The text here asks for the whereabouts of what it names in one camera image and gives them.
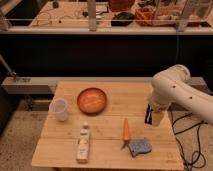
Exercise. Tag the black bowl on shelf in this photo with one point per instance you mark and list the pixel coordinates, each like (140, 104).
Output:
(122, 19)

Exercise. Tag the clear plastic cup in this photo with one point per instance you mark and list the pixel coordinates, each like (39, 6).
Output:
(58, 107)

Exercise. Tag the black rectangular object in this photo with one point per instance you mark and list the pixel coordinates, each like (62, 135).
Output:
(148, 116)

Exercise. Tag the orange ceramic bowl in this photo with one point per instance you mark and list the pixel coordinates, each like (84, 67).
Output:
(92, 100)

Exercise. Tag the metal clamp bracket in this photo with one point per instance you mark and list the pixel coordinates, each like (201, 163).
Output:
(17, 78)

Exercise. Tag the orange crate on shelf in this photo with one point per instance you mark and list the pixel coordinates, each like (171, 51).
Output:
(152, 17)

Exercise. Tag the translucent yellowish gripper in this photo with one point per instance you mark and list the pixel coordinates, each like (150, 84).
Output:
(157, 118)

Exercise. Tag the blue sponge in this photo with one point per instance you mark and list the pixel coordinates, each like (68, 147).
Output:
(141, 146)

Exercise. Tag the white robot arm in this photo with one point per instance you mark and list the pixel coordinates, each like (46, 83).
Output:
(170, 86)

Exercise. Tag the aluminium frame post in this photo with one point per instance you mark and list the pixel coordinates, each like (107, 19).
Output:
(91, 4)

